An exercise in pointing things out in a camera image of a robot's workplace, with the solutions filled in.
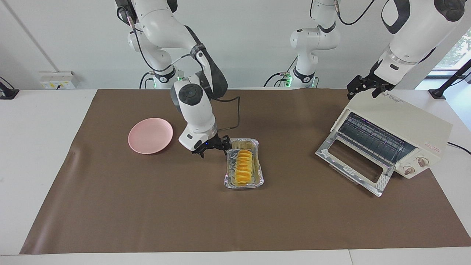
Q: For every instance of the sliced yellow bread loaf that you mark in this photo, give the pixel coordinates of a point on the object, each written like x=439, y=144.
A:
x=244, y=167

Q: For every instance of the glass oven door, metal frame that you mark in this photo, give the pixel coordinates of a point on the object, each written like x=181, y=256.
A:
x=325, y=152

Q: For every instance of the aluminium foil tray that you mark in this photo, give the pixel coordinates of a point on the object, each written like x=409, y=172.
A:
x=259, y=173

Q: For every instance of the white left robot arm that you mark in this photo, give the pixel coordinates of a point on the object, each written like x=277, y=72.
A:
x=415, y=33

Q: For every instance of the large cream oven knob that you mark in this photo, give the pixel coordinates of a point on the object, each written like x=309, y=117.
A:
x=423, y=162

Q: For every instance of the black desk mount base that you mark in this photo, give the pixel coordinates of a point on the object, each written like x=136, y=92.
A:
x=7, y=94

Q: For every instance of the small cream oven knob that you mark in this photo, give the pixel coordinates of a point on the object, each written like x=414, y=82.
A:
x=409, y=170

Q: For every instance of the black clamp stand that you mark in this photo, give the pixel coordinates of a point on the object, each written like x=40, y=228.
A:
x=450, y=81

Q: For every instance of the cream toaster oven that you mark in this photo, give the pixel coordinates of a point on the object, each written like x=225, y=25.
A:
x=404, y=117

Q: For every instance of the white wall outlet box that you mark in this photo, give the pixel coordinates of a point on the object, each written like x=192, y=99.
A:
x=59, y=80

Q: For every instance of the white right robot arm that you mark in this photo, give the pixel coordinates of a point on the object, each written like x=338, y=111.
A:
x=197, y=110

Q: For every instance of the window with green foliage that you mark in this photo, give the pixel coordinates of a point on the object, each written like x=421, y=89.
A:
x=456, y=51

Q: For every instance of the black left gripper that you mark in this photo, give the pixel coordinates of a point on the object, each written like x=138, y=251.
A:
x=369, y=82

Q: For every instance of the brown paper table mat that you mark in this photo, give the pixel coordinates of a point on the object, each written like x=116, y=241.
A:
x=239, y=221

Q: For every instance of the pink round plate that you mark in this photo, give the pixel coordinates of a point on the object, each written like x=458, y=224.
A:
x=151, y=136

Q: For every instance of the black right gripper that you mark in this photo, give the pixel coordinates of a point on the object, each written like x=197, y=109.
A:
x=210, y=144

